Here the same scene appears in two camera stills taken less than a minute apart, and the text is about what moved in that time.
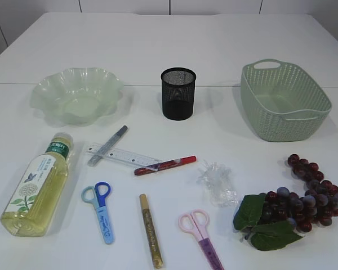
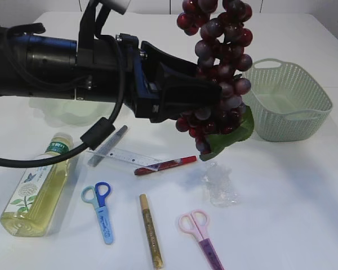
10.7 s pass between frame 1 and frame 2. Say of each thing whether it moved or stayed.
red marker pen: stayed
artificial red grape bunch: moved
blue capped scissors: stayed
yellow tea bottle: stayed
